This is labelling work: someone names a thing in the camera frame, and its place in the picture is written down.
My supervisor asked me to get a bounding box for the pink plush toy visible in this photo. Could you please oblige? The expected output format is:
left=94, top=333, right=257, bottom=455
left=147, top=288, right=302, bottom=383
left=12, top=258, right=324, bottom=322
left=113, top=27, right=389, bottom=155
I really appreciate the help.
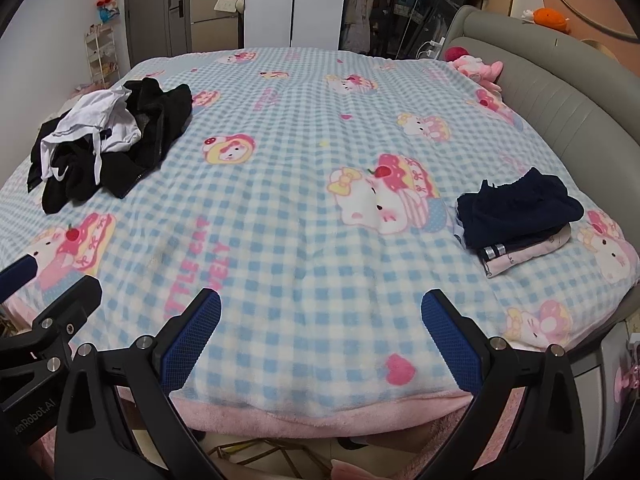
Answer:
left=452, top=54, right=503, bottom=93

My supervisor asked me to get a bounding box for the beige cabinet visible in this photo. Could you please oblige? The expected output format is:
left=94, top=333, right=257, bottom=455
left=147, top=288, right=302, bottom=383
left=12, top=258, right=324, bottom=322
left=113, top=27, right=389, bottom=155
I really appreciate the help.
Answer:
left=191, top=0, right=246, bottom=54

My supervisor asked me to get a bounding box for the pale blue folded garment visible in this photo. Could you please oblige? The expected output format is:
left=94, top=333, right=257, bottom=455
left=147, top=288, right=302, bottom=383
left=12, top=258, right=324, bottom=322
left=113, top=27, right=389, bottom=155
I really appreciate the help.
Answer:
left=452, top=217, right=473, bottom=250

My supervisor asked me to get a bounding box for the black zip jacket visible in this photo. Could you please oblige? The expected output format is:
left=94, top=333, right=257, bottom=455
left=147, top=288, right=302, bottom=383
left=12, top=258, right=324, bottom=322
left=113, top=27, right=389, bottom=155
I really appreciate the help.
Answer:
left=100, top=78, right=193, bottom=198

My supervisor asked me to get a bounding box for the pink folded garment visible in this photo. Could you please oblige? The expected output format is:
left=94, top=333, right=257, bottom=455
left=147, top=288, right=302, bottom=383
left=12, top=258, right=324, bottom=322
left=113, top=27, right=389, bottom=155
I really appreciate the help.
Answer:
left=482, top=225, right=573, bottom=278

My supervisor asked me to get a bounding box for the orange plush toy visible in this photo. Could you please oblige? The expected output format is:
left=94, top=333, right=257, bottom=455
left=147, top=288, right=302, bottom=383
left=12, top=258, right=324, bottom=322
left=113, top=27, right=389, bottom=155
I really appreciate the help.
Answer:
left=522, top=7, right=571, bottom=34

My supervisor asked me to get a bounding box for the glass door wardrobe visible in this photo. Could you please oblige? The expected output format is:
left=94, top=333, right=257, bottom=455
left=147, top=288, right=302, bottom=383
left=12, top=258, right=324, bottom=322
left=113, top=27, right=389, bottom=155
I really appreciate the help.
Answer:
left=340, top=0, right=471, bottom=61

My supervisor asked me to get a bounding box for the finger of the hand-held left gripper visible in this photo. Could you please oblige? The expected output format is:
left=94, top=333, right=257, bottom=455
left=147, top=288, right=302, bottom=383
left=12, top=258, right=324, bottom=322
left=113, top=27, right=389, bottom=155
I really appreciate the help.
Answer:
left=0, top=275, right=103, bottom=408
left=0, top=254, right=40, bottom=302

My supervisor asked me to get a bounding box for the grey door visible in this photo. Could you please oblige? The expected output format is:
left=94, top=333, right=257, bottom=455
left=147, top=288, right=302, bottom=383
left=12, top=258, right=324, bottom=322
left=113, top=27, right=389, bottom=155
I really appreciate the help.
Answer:
left=125, top=0, right=193, bottom=72

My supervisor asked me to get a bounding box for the white wardrobe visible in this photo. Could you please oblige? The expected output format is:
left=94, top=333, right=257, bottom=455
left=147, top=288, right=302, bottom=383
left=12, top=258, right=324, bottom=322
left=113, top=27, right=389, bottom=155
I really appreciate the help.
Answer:
left=244, top=0, right=348, bottom=52

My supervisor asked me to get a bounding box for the black fleece garment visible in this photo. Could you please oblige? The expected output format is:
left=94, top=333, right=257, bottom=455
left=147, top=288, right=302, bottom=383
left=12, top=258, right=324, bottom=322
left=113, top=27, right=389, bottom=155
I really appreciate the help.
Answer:
left=27, top=125, right=108, bottom=216

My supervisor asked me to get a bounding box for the grey padded headboard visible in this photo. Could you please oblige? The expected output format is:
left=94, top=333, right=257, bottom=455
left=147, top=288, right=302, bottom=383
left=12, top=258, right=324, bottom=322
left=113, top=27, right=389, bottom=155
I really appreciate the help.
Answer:
left=442, top=5, right=640, bottom=321

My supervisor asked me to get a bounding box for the gold wire frame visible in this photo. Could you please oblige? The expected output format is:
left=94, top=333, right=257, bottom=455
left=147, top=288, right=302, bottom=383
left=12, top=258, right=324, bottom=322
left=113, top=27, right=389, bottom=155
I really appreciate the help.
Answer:
left=205, top=437, right=326, bottom=480

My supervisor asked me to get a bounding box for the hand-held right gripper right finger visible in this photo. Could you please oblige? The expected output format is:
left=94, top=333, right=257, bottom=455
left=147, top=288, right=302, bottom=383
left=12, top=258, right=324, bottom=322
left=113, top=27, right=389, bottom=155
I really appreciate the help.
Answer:
left=421, top=289, right=591, bottom=480

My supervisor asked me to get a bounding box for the dark silver-striped folded garment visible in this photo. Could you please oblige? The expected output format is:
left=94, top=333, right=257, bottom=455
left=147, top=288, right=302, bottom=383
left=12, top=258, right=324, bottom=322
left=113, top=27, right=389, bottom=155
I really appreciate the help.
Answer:
left=477, top=240, right=511, bottom=262

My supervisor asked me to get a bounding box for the white shirt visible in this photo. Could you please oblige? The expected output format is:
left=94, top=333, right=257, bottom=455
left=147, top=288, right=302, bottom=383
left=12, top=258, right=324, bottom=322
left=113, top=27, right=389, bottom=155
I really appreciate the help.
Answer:
left=40, top=85, right=143, bottom=183

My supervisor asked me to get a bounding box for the blue checked cartoon blanket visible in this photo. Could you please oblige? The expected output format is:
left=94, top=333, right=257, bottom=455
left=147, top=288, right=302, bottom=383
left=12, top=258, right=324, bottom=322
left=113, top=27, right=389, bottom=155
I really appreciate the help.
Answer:
left=0, top=47, right=640, bottom=441

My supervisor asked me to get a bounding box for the white charger cable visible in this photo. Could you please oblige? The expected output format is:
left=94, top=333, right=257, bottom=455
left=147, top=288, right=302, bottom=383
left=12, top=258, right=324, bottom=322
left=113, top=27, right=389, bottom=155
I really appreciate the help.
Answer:
left=419, top=37, right=447, bottom=59

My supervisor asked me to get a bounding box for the navy folded garment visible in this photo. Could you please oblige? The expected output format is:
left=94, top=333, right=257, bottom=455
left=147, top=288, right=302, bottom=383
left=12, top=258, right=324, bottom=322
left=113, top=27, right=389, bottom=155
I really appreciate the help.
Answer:
left=456, top=167, right=585, bottom=251

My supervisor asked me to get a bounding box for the white shelf rack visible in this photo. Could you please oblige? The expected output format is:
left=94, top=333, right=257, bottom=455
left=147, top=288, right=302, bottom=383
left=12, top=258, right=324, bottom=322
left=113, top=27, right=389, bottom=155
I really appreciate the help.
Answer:
left=84, top=25, right=121, bottom=87

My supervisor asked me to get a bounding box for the grey nightstand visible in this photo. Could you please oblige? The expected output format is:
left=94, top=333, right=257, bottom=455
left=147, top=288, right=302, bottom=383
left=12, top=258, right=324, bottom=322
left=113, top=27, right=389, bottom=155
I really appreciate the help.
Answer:
left=570, top=320, right=640, bottom=461

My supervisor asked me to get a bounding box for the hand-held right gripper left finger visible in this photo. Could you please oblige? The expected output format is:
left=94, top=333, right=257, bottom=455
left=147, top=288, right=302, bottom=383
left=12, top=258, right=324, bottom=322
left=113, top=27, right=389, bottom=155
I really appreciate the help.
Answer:
left=54, top=287, right=223, bottom=480

